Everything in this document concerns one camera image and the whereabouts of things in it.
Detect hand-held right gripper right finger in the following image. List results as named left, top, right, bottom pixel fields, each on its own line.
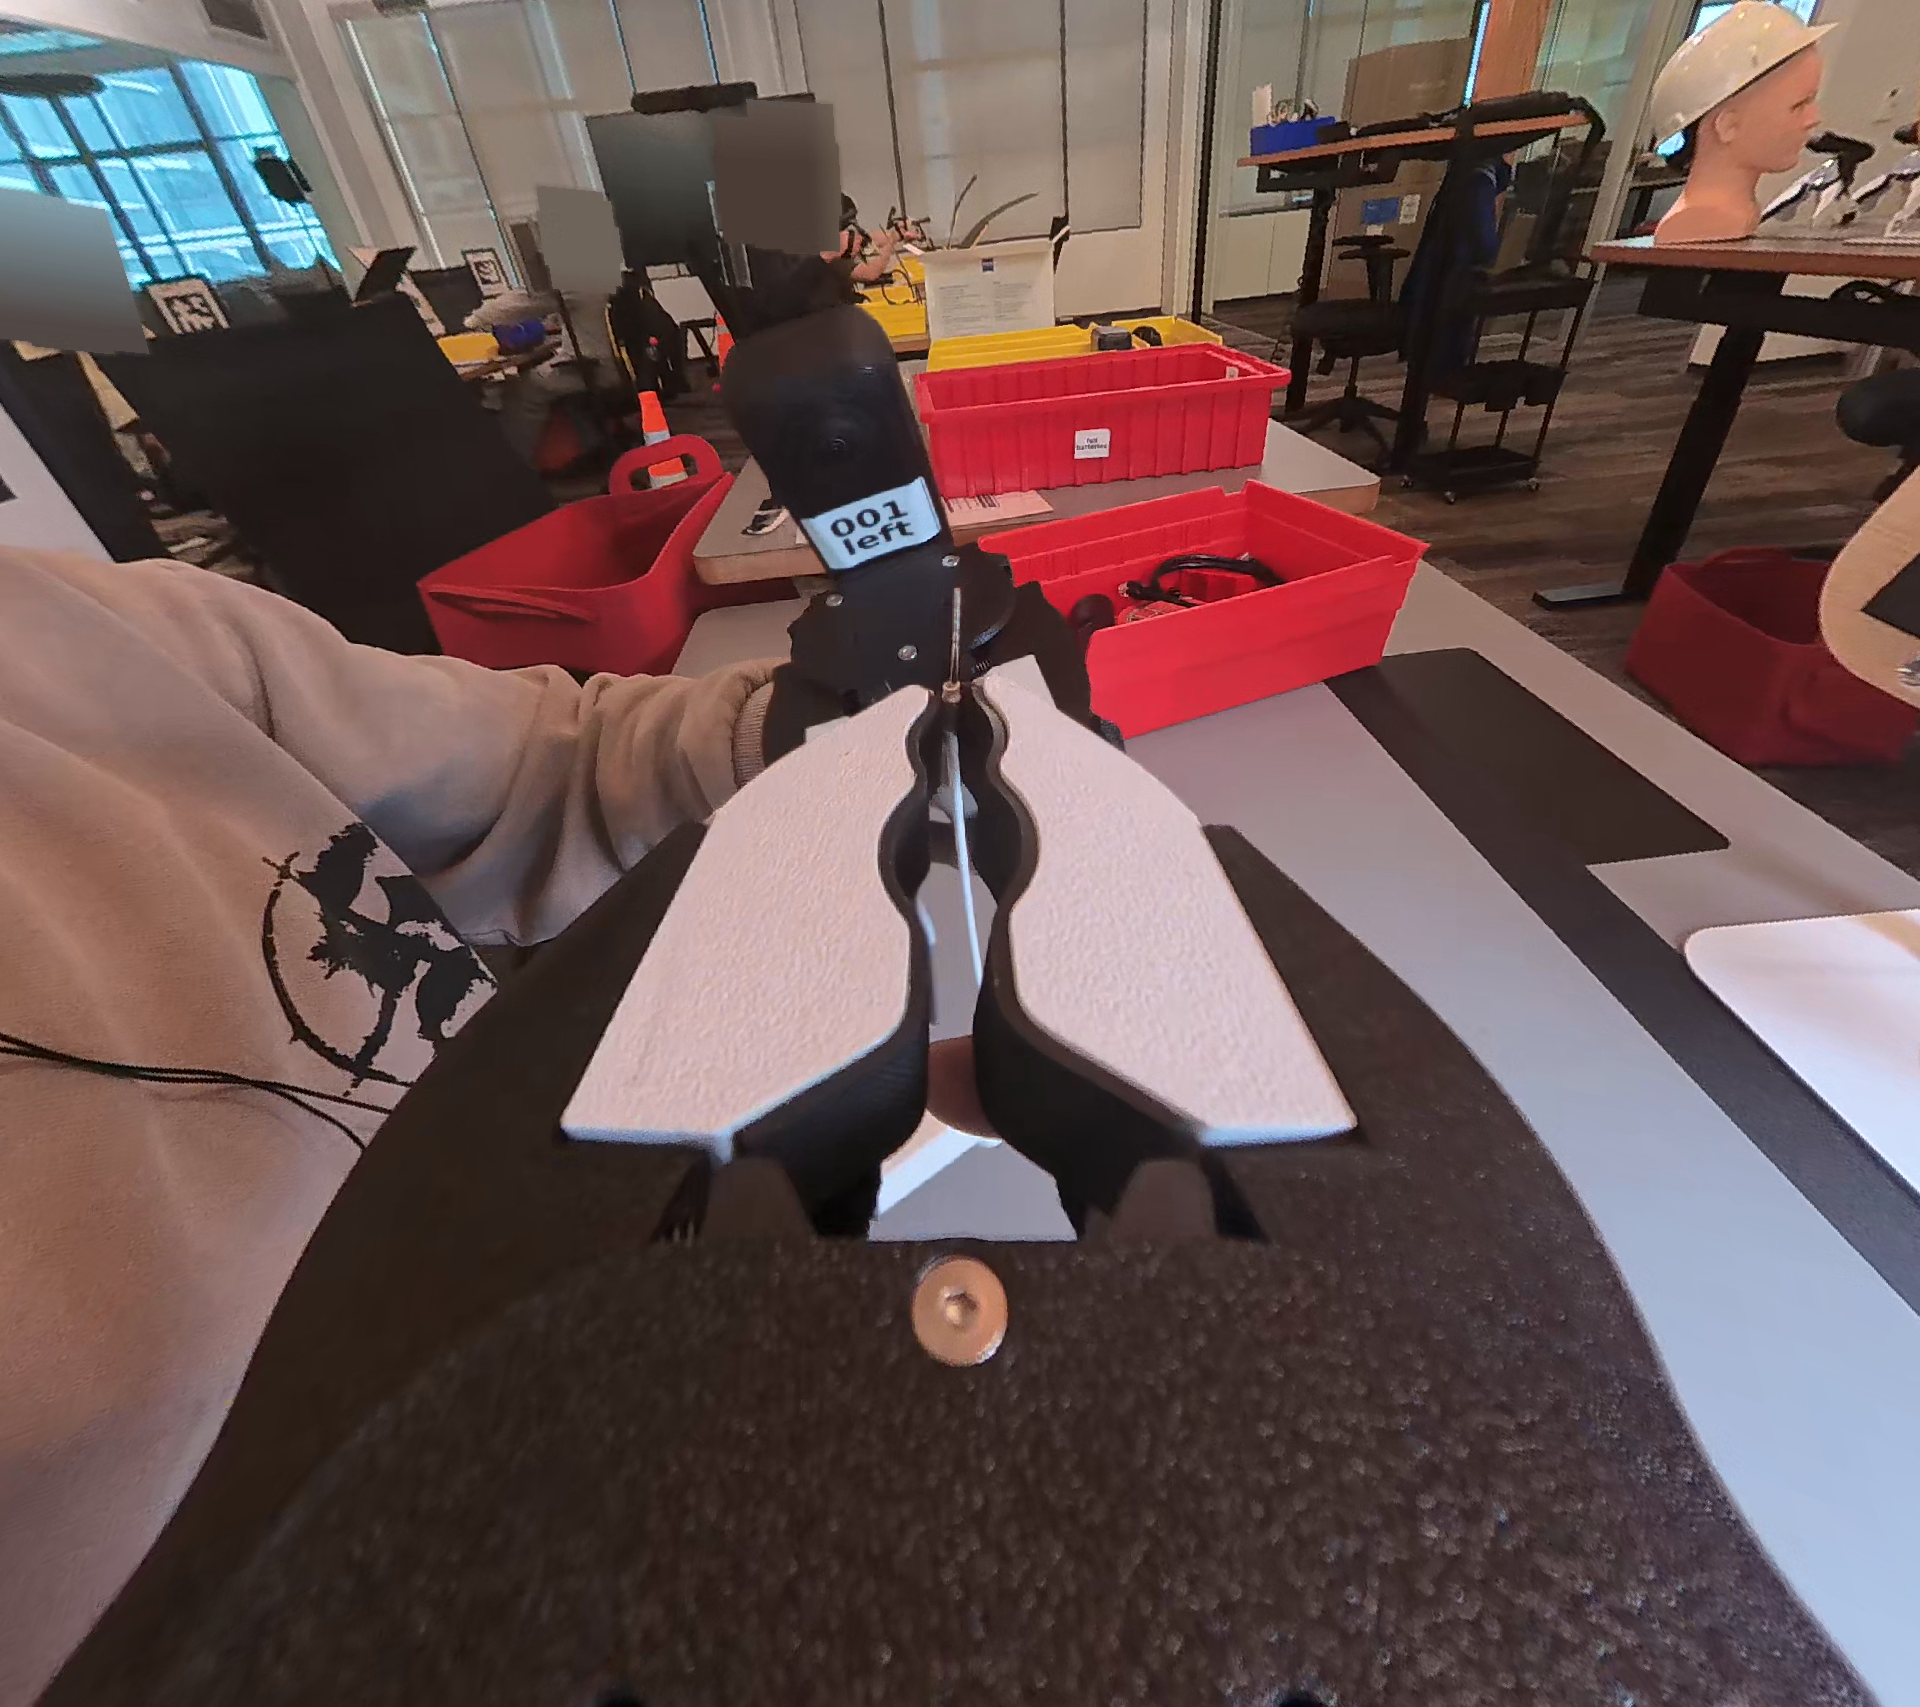
left=972, top=664, right=1362, bottom=1242

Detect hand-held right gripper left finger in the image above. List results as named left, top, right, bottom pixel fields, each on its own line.
left=557, top=682, right=942, bottom=1242

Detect white needle probe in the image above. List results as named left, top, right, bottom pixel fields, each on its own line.
left=936, top=590, right=1000, bottom=990

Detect person's left forearm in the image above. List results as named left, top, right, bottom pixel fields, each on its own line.
left=343, top=654, right=785, bottom=872

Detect white printed card box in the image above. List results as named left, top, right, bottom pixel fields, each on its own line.
left=918, top=234, right=1063, bottom=348

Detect red plastic bin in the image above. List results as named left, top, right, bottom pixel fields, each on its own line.
left=912, top=342, right=1295, bottom=500
left=978, top=478, right=1429, bottom=740

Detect black table mat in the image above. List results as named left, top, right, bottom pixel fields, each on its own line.
left=1326, top=646, right=1920, bottom=1338

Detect black panel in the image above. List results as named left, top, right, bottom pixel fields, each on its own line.
left=131, top=294, right=559, bottom=662

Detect black office chair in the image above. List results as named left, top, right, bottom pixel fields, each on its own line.
left=1285, top=234, right=1424, bottom=468

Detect person's beige printed sweatshirt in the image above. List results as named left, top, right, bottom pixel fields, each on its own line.
left=0, top=544, right=520, bottom=1707

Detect wooden top standing desk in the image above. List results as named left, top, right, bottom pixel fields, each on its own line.
left=1532, top=226, right=1920, bottom=612
left=1236, top=92, right=1610, bottom=498

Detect red fabric bin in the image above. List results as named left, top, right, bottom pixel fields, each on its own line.
left=1623, top=544, right=1883, bottom=768

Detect blue hanging jacket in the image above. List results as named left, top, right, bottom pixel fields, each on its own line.
left=1405, top=160, right=1520, bottom=348

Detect white table pad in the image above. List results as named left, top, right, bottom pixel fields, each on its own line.
left=1679, top=906, right=1920, bottom=1182

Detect black utility cart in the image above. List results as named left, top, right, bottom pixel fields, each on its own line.
left=1436, top=144, right=1604, bottom=500

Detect black board with wooden edge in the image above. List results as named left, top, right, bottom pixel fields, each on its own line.
left=1816, top=504, right=1920, bottom=714

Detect mannequin head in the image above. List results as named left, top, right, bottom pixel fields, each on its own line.
left=1652, top=64, right=1825, bottom=246

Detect white hard hat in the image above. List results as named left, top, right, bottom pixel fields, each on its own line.
left=1646, top=0, right=1842, bottom=152

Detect white black tool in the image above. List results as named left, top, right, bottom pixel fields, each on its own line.
left=1752, top=120, right=1920, bottom=242

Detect red tub with handles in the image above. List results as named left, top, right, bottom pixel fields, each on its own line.
left=414, top=430, right=740, bottom=684

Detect black cables with red parts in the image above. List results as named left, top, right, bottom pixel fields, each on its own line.
left=1068, top=552, right=1295, bottom=632

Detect thin black cable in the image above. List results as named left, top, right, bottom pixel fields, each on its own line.
left=0, top=1030, right=374, bottom=1152

